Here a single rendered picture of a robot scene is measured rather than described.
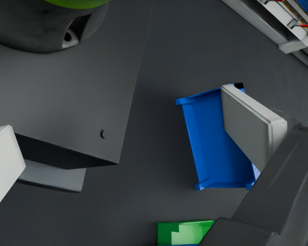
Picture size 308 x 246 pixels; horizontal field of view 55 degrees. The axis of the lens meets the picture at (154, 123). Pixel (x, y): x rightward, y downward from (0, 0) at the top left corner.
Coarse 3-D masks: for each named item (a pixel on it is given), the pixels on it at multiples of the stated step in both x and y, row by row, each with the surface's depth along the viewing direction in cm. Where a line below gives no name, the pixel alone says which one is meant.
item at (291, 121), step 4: (276, 112) 14; (280, 112) 14; (284, 112) 14; (280, 116) 14; (284, 116) 14; (288, 116) 14; (288, 120) 13; (292, 120) 13; (296, 120) 13; (288, 124) 13; (292, 124) 13; (288, 128) 13
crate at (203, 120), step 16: (192, 96) 93; (208, 96) 95; (192, 112) 100; (208, 112) 96; (192, 128) 99; (208, 128) 97; (192, 144) 97; (208, 144) 98; (224, 144) 94; (208, 160) 99; (224, 160) 95; (240, 160) 91; (208, 176) 100; (224, 176) 96; (240, 176) 92; (256, 176) 84
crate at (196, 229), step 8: (160, 224) 81; (168, 224) 79; (176, 224) 77; (184, 224) 89; (192, 224) 91; (200, 224) 93; (208, 224) 91; (160, 232) 80; (168, 232) 78; (176, 232) 86; (184, 232) 88; (192, 232) 90; (200, 232) 93; (160, 240) 80; (168, 240) 78; (176, 240) 85; (184, 240) 87; (192, 240) 90; (200, 240) 92
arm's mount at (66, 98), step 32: (128, 0) 32; (96, 32) 28; (128, 32) 31; (0, 64) 22; (32, 64) 24; (64, 64) 26; (96, 64) 28; (128, 64) 31; (0, 96) 22; (32, 96) 24; (64, 96) 26; (96, 96) 28; (128, 96) 30; (32, 128) 23; (64, 128) 25; (96, 128) 27; (32, 160) 33; (64, 160) 30; (96, 160) 28
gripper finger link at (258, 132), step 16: (224, 96) 17; (240, 96) 15; (224, 112) 18; (240, 112) 15; (256, 112) 13; (272, 112) 12; (224, 128) 19; (240, 128) 15; (256, 128) 13; (272, 128) 12; (240, 144) 16; (256, 144) 13; (272, 144) 12; (256, 160) 14
